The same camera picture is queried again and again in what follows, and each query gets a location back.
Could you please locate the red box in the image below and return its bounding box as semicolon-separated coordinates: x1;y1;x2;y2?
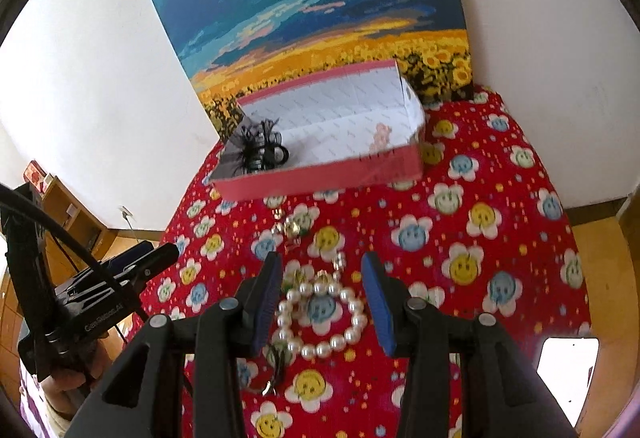
22;160;51;194

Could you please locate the red floral tablecloth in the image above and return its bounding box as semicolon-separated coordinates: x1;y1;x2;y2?
135;86;593;438

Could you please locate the bronze tower keychain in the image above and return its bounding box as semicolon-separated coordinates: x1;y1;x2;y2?
259;343;290;394

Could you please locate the wooden shelf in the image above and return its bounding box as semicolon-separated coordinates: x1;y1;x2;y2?
22;168;118;279

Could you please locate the person's left hand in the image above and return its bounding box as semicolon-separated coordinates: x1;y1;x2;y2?
40;358;108;424

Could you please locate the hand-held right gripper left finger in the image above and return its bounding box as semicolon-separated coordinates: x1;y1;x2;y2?
65;251;286;438

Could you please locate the black hair tie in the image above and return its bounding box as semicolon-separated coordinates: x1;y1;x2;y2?
267;143;292;170

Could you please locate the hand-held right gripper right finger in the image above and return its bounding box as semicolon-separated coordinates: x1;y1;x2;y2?
361;251;571;438

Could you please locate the purple cloth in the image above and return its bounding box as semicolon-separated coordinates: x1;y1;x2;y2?
19;363;57;438

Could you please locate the white pearl bracelet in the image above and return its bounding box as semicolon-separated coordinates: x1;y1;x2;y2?
276;281;370;360

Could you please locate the pink cardboard box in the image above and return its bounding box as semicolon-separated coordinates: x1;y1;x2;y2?
209;59;427;201

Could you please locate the gold and green brooch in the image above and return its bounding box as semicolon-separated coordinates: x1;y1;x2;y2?
272;217;312;245

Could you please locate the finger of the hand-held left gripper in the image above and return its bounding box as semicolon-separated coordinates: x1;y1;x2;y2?
100;241;153;275
122;243;180;281

